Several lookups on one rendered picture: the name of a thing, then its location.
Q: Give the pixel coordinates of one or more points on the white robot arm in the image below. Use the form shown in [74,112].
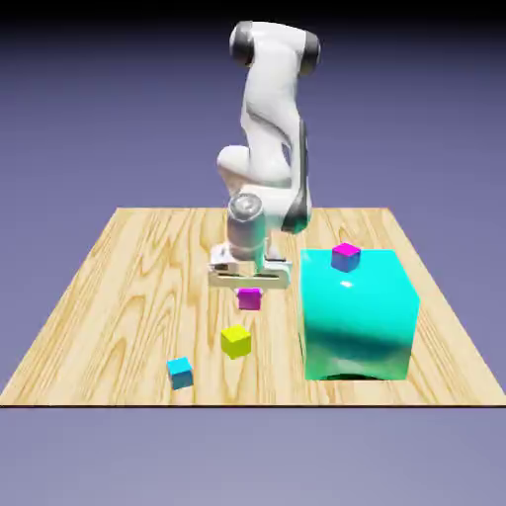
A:
[272,130]

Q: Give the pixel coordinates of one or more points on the small yellow cube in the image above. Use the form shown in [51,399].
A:
[235,341]

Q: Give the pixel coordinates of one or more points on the small cyan cube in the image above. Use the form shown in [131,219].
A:
[180,372]

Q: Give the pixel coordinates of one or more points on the small magenta cube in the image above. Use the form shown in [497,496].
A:
[249,299]
[345,257]

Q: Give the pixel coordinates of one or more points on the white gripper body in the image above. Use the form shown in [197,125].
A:
[248,278]

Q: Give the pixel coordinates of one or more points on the large cyan box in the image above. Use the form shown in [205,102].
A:
[357,316]

